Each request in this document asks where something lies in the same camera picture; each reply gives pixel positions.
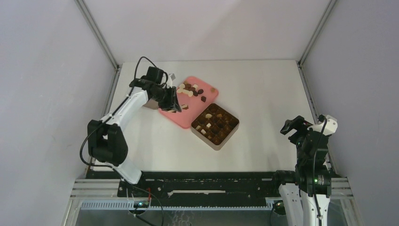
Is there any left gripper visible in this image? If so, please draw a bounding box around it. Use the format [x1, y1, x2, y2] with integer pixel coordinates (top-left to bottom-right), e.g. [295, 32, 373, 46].
[152, 86, 182, 113]

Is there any gold chocolate box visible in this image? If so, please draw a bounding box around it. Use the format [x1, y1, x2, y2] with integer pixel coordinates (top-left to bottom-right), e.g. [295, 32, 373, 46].
[191, 103, 239, 151]

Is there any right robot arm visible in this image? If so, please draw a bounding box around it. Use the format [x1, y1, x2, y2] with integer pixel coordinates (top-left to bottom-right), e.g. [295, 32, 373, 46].
[272, 114, 338, 226]

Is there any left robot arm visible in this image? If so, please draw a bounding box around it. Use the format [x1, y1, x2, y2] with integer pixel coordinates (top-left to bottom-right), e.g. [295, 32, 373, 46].
[85, 66, 182, 196]

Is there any brown box lid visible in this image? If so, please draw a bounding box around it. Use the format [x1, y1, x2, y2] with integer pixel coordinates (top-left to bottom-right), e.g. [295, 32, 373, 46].
[143, 99, 159, 110]

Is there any pink plastic tray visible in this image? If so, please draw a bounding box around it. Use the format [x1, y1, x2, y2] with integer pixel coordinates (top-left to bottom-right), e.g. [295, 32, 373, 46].
[158, 76, 219, 129]

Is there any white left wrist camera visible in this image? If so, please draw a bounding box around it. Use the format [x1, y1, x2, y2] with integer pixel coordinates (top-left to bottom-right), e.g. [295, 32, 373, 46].
[165, 73, 176, 88]

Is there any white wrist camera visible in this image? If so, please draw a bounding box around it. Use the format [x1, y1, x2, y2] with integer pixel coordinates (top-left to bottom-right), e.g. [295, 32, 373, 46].
[165, 73, 176, 88]
[308, 115, 338, 136]

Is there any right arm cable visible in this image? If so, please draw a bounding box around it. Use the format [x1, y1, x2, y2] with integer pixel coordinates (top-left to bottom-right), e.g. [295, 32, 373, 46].
[312, 118, 329, 226]

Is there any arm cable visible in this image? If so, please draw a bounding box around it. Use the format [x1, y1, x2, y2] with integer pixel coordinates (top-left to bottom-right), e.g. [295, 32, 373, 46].
[79, 56, 157, 169]
[312, 118, 329, 226]

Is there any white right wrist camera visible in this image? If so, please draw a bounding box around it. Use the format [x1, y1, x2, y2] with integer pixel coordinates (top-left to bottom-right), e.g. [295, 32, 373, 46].
[308, 115, 338, 136]

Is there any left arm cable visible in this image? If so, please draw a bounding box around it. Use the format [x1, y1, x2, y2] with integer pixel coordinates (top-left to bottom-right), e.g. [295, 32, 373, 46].
[79, 56, 157, 169]

